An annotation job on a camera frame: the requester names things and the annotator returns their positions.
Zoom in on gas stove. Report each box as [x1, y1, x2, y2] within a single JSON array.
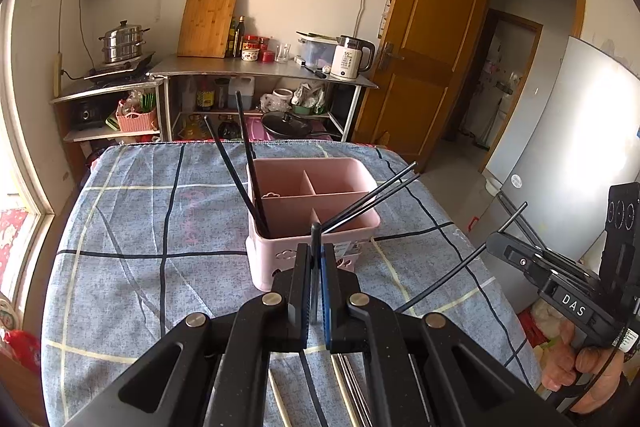
[[84, 52, 157, 82]]

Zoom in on black wok with lid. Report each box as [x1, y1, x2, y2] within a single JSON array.
[[261, 110, 328, 141]]

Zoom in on small pink woven basket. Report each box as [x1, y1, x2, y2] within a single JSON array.
[[116, 99, 159, 132]]

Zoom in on white electric kettle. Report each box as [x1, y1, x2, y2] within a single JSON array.
[[330, 35, 376, 82]]

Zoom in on wooden cutting board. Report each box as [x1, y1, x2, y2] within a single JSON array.
[[176, 0, 239, 58]]

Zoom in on grey refrigerator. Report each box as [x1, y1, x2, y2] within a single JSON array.
[[482, 36, 640, 308]]

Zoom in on black cooker appliance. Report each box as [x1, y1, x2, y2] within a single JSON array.
[[74, 99, 103, 132]]

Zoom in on white sliding door frame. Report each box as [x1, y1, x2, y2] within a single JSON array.
[[0, 0, 56, 233]]

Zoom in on red patterned floor mat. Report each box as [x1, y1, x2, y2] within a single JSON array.
[[0, 207, 28, 253]]

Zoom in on brown wooden door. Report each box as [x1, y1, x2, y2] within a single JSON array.
[[352, 0, 493, 170]]

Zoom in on white plastic jug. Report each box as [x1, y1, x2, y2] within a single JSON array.
[[227, 76, 256, 112]]

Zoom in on metal door handle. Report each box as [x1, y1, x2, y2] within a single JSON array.
[[377, 42, 405, 70]]

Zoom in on steel stove stand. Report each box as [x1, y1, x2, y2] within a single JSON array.
[[50, 77, 166, 142]]

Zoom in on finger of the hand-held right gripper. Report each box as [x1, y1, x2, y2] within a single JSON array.
[[486, 231, 555, 289], [536, 248, 602, 289]]

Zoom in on person's right hand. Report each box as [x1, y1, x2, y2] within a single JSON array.
[[541, 321, 628, 414]]

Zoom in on light wooden chopstick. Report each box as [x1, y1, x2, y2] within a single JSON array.
[[269, 368, 295, 427]]

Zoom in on clear plastic lidded container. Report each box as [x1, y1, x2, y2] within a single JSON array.
[[297, 32, 338, 68]]

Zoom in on pink plastic utensil basket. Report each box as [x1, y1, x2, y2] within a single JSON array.
[[246, 157, 382, 293]]

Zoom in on steel steamer pot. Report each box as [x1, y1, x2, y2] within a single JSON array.
[[98, 20, 151, 64]]

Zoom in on dark sauce bottle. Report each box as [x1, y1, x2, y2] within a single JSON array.
[[195, 79, 216, 110]]

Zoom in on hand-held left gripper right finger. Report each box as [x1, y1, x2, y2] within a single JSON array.
[[320, 243, 571, 427]]

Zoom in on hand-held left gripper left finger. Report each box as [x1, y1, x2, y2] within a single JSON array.
[[65, 243, 313, 427]]

